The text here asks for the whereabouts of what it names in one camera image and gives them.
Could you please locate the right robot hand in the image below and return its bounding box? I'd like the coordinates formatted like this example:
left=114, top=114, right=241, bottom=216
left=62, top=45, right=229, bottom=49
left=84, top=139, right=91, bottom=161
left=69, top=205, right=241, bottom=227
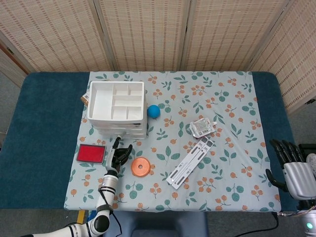
left=265, top=139, right=316, bottom=199

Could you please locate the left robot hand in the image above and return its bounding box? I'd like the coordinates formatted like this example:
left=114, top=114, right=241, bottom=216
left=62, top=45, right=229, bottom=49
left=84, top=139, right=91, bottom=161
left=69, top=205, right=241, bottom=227
left=105, top=135, right=133, bottom=173

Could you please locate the clear drawer with white knob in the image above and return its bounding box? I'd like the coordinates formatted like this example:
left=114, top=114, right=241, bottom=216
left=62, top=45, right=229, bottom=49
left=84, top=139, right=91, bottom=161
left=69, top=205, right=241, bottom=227
left=96, top=127, right=148, bottom=134

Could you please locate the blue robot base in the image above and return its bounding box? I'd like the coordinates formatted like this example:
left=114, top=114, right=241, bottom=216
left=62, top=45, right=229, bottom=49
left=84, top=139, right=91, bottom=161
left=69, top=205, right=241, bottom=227
left=128, top=211, right=208, bottom=237

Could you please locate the clear knobless drawer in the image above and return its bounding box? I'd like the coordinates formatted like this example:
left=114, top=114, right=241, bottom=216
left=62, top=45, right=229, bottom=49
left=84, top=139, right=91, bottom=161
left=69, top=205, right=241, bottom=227
left=98, top=132, right=148, bottom=139

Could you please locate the clear drawer with grey knob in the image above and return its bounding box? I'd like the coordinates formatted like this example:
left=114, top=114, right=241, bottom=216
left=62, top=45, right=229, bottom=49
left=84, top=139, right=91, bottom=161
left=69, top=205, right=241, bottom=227
left=95, top=122, right=148, bottom=128

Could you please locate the white plastic drawer organizer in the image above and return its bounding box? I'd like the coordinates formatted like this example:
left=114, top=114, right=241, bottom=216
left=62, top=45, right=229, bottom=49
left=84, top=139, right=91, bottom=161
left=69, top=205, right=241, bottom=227
left=87, top=80, right=149, bottom=139

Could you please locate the brown object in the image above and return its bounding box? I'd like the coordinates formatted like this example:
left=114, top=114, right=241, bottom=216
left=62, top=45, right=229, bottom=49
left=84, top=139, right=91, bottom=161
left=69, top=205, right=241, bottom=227
left=80, top=92, right=91, bottom=107

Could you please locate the red ink pad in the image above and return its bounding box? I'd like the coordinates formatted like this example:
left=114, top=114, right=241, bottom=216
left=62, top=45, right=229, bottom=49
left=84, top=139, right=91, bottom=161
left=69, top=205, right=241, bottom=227
left=76, top=144, right=107, bottom=164

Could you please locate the orange disc with hole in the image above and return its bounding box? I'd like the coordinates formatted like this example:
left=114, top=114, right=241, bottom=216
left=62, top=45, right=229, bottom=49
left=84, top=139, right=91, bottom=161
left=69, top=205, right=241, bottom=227
left=130, top=157, right=151, bottom=177

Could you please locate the blue crate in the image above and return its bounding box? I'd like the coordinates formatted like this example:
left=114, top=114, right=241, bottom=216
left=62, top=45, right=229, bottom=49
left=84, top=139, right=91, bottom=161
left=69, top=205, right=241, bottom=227
left=86, top=209, right=99, bottom=221

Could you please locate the blue ball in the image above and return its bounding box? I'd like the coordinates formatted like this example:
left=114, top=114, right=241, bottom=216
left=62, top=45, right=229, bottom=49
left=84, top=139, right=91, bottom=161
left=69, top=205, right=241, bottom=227
left=147, top=104, right=161, bottom=119

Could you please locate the leaf and berry tablecloth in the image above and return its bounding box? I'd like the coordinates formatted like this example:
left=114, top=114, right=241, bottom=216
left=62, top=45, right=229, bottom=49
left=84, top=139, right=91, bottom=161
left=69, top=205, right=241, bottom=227
left=63, top=71, right=283, bottom=213

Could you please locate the white folding laptop stand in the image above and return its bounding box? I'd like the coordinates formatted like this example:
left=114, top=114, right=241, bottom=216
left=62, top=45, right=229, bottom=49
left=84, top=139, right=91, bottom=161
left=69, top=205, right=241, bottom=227
left=165, top=137, right=215, bottom=190

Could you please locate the teal table cover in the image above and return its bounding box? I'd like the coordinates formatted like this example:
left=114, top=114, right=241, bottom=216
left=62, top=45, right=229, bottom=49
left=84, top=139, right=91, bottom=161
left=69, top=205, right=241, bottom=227
left=0, top=71, right=303, bottom=215

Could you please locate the silver spout pouch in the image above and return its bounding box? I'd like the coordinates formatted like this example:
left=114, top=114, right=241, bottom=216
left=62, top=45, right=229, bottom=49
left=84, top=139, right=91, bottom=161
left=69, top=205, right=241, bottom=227
left=189, top=118, right=218, bottom=138

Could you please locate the bamboo folding screen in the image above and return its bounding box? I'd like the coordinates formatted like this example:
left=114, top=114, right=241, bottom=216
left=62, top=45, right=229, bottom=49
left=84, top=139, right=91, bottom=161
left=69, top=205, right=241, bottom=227
left=0, top=0, right=316, bottom=116

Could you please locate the black cable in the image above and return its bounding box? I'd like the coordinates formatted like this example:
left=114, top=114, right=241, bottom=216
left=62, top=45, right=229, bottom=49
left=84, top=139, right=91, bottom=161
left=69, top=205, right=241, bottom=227
left=246, top=211, right=284, bottom=237

